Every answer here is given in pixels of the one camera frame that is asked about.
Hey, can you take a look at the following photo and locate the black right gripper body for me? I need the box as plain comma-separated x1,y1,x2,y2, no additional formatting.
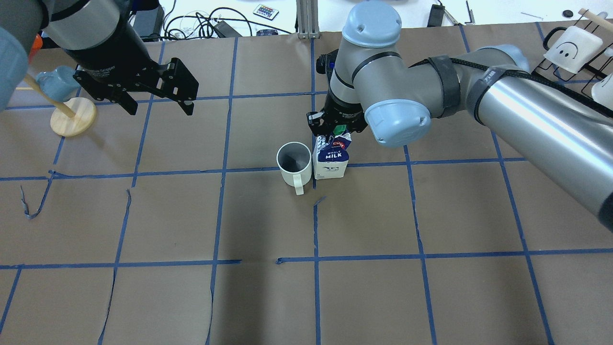
320,93,368,135

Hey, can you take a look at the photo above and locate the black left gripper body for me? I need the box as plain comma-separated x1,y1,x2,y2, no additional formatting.
64,22,159,94

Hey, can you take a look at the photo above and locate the blue white milk carton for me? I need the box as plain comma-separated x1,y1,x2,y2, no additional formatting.
312,127,352,180

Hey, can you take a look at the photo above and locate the white ceramic mug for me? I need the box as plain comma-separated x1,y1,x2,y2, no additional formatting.
275,142,312,195

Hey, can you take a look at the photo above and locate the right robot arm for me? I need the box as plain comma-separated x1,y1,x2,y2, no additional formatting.
306,0,613,229

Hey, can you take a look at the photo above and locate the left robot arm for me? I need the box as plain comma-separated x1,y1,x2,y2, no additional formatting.
0,0,199,115

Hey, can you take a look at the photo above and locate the white cup on rack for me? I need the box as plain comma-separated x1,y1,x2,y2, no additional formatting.
543,26,603,74
591,73,613,110

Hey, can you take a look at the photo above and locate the blue mug on stand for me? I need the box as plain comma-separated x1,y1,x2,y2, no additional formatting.
35,66,79,102

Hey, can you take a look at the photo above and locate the wooden mug tree stand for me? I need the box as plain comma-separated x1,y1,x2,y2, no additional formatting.
15,74,98,137

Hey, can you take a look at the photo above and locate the orange mug on stand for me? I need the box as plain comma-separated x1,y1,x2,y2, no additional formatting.
28,34,43,64

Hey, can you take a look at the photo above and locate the small remote control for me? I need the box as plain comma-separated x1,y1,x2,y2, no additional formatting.
252,4,280,21

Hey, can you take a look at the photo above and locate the black power adapter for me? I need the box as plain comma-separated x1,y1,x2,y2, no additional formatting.
427,4,446,27

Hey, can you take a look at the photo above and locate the aluminium frame post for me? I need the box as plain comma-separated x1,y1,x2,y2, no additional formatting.
296,0,320,39

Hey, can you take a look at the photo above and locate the black wire cup rack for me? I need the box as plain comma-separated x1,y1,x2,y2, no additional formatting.
532,10,612,98

